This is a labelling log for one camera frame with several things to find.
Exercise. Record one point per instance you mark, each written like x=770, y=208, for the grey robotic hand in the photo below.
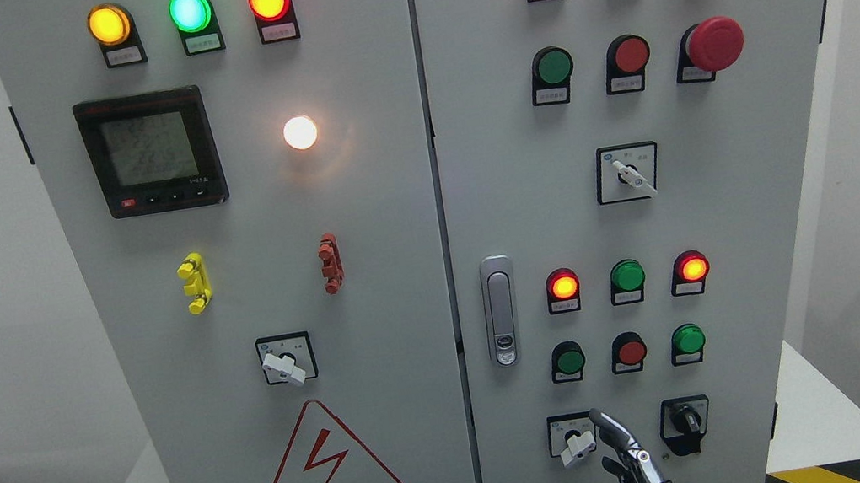
x=632, y=463

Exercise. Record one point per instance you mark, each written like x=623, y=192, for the silver door handle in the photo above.
x=496, y=276

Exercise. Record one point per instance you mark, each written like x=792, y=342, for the right grey cabinet door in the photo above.
x=517, y=166

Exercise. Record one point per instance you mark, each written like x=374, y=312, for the grey cabinet door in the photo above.
x=517, y=166
x=384, y=344

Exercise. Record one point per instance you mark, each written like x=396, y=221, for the left grey cabinet door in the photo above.
x=384, y=344

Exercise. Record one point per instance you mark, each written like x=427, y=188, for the red push button lower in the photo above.
x=628, y=353

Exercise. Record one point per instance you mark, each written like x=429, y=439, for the red push button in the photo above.
x=628, y=54
x=628, y=353

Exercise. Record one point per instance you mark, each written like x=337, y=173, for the green push button lower left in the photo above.
x=568, y=362

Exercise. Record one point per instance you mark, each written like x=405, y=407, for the green push button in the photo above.
x=687, y=343
x=568, y=362
x=552, y=66

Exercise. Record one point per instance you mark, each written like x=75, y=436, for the green push button lower right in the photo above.
x=687, y=343

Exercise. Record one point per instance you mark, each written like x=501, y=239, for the green indicator lower middle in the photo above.
x=627, y=276

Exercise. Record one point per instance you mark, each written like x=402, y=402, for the red lit indicator lower left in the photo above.
x=563, y=285

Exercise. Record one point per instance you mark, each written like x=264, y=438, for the red lit indicator lower right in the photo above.
x=690, y=267

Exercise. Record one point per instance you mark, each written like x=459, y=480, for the red terminal connector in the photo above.
x=332, y=268

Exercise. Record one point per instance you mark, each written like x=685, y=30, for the green push button upper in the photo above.
x=552, y=66

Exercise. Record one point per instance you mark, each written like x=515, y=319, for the red push button upper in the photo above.
x=628, y=54

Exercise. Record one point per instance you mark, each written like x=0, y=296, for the red emergency stop button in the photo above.
x=715, y=43

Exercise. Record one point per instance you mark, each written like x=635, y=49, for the white lit indicator lamp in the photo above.
x=300, y=132

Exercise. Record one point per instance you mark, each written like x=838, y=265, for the yellow terminal connector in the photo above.
x=197, y=286

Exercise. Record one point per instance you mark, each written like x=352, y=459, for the black digital power meter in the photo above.
x=153, y=152

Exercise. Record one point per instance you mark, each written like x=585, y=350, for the green lit indicator light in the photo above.
x=191, y=16

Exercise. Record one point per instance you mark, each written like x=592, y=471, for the yellow indicator light top left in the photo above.
x=109, y=24

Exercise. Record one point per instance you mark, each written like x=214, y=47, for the bottom black rotary switch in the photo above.
x=683, y=423

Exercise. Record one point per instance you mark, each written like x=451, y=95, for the bottom white rotary switch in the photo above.
x=571, y=437

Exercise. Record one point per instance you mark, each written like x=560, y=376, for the white rotary switch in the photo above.
x=287, y=359
x=571, y=437

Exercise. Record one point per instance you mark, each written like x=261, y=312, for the upper right rotary switch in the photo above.
x=627, y=172

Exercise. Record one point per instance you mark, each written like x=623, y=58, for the left white rotary switch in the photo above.
x=287, y=359

